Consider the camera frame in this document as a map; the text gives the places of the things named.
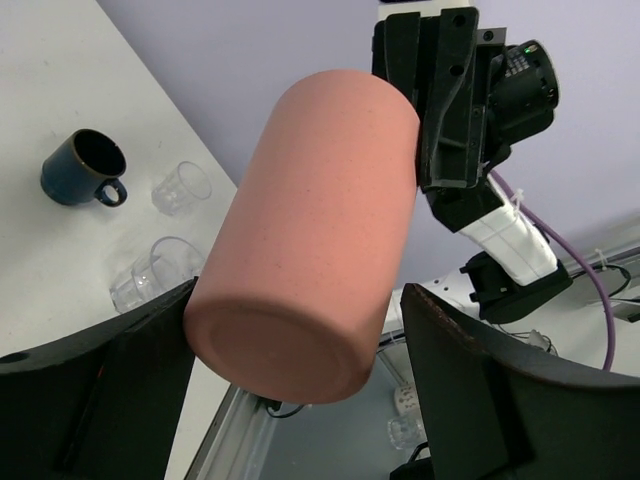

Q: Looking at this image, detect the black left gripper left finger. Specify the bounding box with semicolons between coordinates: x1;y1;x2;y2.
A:
1;281;195;479

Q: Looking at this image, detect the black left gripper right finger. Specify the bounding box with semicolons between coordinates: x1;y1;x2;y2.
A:
401;284;639;479

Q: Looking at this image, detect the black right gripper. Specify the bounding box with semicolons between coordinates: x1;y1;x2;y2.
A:
372;7;559;233

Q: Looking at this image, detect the pink plastic tumbler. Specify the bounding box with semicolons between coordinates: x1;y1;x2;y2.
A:
184;70;420;404

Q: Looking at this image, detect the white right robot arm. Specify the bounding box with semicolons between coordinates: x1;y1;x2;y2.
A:
372;1;571;324

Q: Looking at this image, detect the white power strip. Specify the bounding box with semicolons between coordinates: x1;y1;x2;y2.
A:
393;383;420;415

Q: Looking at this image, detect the small clear glass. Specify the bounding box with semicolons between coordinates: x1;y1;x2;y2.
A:
109;236;205;313
151;161;212;216

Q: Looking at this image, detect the dark blue ceramic cup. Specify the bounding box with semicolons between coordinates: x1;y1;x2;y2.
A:
40;129;128;208

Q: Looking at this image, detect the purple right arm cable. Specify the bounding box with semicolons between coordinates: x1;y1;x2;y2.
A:
489;169;619;371

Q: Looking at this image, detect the aluminium front rail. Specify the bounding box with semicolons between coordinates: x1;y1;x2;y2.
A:
185;386;276;480

